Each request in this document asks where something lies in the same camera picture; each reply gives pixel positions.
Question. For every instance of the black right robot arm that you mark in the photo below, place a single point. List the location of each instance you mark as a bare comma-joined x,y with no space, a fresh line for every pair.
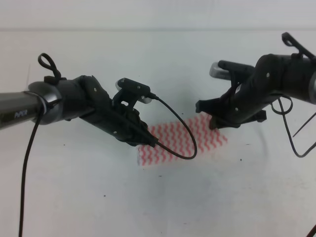
294,75

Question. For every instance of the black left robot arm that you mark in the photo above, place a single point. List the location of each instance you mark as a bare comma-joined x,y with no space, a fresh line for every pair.
57,98

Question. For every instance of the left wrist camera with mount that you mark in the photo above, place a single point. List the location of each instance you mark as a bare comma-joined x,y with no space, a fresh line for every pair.
130,91

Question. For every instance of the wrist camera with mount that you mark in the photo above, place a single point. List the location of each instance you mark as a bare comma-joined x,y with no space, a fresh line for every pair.
130,91
236,73

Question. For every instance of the pink white striped towel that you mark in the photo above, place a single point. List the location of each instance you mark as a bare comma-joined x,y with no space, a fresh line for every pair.
175,136

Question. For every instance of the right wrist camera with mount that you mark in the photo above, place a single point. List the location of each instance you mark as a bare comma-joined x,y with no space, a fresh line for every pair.
236,73

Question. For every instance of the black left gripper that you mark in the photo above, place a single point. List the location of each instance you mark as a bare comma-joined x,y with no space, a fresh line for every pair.
117,120

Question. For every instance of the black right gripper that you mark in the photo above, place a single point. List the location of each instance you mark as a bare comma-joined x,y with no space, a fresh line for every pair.
242,106

